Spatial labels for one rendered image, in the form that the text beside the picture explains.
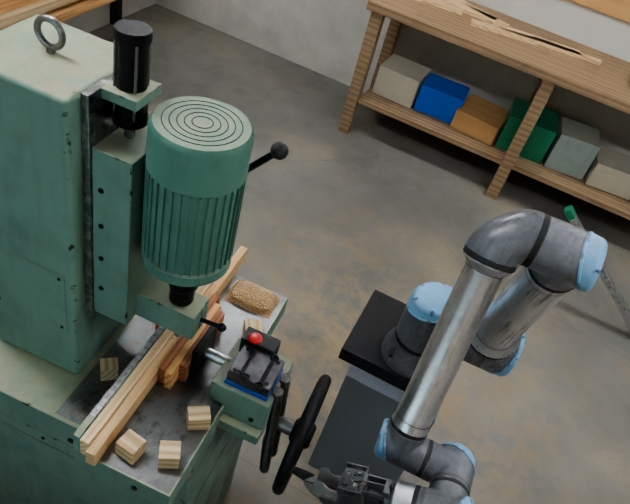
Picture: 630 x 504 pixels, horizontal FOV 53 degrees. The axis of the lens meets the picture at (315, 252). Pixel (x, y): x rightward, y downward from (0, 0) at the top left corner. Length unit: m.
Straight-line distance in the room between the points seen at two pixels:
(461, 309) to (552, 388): 1.77
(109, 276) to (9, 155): 0.30
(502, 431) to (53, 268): 2.01
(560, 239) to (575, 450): 1.73
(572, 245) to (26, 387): 1.20
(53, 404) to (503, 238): 1.02
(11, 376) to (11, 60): 0.73
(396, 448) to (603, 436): 1.69
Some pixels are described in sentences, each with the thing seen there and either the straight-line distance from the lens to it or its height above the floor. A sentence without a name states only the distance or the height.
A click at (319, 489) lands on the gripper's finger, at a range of 1.54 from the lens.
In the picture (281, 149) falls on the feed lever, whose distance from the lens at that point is 1.19.
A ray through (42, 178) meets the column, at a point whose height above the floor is 1.35.
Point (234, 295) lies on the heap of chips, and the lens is 1.60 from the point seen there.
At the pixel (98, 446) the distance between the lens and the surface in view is 1.31.
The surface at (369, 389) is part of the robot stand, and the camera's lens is 1.99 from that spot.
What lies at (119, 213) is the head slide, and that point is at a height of 1.30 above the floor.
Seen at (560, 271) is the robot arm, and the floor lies 1.33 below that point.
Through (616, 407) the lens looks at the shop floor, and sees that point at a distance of 3.23.
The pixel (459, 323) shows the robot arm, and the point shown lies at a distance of 1.38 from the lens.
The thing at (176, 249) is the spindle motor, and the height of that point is 1.29.
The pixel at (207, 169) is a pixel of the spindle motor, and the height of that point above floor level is 1.47.
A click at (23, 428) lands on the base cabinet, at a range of 1.64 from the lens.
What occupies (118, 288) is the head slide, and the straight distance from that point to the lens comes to 1.33.
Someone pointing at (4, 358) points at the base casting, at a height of 0.80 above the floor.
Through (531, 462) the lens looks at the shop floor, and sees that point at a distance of 2.80.
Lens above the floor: 2.08
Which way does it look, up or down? 41 degrees down
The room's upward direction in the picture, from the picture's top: 17 degrees clockwise
